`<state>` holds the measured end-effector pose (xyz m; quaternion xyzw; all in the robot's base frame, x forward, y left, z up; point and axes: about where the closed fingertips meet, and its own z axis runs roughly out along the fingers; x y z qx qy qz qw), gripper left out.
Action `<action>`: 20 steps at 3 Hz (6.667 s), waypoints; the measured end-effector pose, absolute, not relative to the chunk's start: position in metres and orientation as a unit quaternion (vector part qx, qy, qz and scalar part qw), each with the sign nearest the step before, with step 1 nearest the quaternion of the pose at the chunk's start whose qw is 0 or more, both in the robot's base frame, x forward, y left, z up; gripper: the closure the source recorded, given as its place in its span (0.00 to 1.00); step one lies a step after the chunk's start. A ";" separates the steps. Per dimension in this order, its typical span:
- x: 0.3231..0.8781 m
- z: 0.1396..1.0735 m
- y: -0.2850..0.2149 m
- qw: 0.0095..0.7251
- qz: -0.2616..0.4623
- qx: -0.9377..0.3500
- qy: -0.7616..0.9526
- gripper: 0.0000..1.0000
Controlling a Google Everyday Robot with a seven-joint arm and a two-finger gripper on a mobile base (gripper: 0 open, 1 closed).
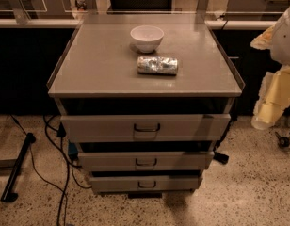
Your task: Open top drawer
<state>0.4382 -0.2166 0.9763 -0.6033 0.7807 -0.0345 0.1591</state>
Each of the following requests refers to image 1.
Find grey middle drawer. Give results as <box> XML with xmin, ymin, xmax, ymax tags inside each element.
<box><xmin>78</xmin><ymin>152</ymin><xmax>214</xmax><ymax>171</ymax></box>

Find grey bottom drawer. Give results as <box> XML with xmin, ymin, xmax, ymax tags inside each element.
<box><xmin>89</xmin><ymin>175</ymin><xmax>202</xmax><ymax>193</ymax></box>

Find crushed silver can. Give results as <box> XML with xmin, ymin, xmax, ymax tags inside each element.
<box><xmin>137</xmin><ymin>56</ymin><xmax>179</xmax><ymax>75</ymax></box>

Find black metal floor stand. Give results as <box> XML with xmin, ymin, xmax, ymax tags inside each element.
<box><xmin>0</xmin><ymin>133</ymin><xmax>36</xmax><ymax>202</ymax></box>

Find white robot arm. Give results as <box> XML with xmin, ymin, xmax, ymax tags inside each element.
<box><xmin>250</xmin><ymin>7</ymin><xmax>290</xmax><ymax>130</ymax></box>

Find black caster wheel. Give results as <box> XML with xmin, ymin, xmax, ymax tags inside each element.
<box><xmin>214</xmin><ymin>152</ymin><xmax>229</xmax><ymax>165</ymax></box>

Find grey top drawer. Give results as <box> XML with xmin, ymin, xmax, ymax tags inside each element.
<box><xmin>61</xmin><ymin>114</ymin><xmax>231</xmax><ymax>143</ymax></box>

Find white ceramic bowl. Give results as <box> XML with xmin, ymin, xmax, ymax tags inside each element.
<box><xmin>130</xmin><ymin>25</ymin><xmax>164</xmax><ymax>54</ymax></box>

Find black wheeled base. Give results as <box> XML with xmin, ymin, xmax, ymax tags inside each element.
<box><xmin>275</xmin><ymin>132</ymin><xmax>290</xmax><ymax>148</ymax></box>

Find grey drawer cabinet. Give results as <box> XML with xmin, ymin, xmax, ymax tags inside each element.
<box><xmin>46</xmin><ymin>13</ymin><xmax>246</xmax><ymax>200</ymax></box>

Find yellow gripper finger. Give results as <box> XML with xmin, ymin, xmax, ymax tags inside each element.
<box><xmin>251</xmin><ymin>66</ymin><xmax>290</xmax><ymax>130</ymax></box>
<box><xmin>250</xmin><ymin>26</ymin><xmax>274</xmax><ymax>50</ymax></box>

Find black floor cable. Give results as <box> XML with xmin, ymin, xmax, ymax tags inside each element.
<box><xmin>9</xmin><ymin>114</ymin><xmax>93</xmax><ymax>226</ymax></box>

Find grey drawer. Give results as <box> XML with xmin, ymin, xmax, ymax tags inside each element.
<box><xmin>61</xmin><ymin>114</ymin><xmax>231</xmax><ymax>143</ymax></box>
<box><xmin>89</xmin><ymin>175</ymin><xmax>202</xmax><ymax>193</ymax></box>
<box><xmin>78</xmin><ymin>152</ymin><xmax>214</xmax><ymax>171</ymax></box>

